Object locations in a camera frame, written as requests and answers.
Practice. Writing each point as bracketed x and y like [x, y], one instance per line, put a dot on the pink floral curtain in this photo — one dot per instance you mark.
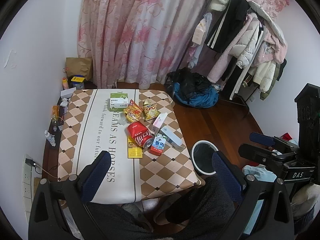
[136, 41]

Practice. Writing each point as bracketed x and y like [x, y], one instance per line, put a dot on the yellow black box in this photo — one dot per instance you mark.
[77, 82]

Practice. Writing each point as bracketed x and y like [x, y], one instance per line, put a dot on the cream fleece jacket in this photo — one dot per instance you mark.
[264, 75]

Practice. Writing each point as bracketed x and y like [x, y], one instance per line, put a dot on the crumpled clear plastic wrapper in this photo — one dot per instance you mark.
[122, 119]

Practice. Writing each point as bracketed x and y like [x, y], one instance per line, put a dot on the light blue blanket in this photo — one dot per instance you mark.
[261, 174]

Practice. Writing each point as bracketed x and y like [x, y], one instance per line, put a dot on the orange bottle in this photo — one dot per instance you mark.
[65, 83]

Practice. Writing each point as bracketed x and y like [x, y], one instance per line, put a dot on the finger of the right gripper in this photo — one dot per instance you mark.
[261, 139]
[255, 154]

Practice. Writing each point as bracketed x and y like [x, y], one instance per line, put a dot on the yellow card packet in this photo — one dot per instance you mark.
[133, 150]

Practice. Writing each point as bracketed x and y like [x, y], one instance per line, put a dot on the white spray bottle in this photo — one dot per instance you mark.
[50, 138]

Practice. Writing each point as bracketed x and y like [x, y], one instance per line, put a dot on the orange fries snack bag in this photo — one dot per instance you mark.
[133, 112]

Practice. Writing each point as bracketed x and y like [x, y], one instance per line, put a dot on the black jacket white stripes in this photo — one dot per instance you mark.
[228, 25]

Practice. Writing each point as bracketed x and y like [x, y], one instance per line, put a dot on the black clothes rack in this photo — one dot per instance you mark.
[220, 68]

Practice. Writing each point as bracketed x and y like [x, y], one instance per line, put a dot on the yellow panda snack bag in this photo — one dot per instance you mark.
[150, 110]

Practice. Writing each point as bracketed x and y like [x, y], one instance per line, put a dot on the pink white long box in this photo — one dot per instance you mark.
[159, 121]

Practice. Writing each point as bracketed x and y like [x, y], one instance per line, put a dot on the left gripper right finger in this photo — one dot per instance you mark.
[230, 176]

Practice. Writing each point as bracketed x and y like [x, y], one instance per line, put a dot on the green white tissue box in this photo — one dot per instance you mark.
[118, 102]

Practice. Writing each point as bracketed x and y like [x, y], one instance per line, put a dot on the red cola can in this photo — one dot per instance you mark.
[140, 134]

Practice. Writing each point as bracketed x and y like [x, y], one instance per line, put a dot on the white rimmed trash bin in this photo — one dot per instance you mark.
[201, 157]

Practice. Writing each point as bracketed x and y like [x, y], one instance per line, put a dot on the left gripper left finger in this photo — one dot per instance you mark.
[93, 175]

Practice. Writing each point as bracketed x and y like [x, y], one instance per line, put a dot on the pink fluffy coat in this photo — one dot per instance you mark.
[271, 49]

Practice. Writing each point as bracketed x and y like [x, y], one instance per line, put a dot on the blue white milk carton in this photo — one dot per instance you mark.
[158, 144]

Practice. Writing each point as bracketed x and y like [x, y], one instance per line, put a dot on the brown paper bag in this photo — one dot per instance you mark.
[79, 66]

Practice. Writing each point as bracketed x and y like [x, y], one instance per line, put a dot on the black fleece trouser legs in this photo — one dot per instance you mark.
[206, 210]

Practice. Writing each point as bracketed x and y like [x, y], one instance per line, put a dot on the white wall power strip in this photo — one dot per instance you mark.
[27, 187]

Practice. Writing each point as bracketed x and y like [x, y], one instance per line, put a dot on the white puffer jacket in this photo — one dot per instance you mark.
[244, 49]

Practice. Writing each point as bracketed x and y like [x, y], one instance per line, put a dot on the blue and black clothes pile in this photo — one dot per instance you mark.
[191, 89]

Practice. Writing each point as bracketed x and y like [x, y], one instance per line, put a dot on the black charger plug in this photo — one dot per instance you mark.
[30, 162]

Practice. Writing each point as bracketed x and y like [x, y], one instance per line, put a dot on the beige hanging tote bag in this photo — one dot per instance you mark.
[199, 33]

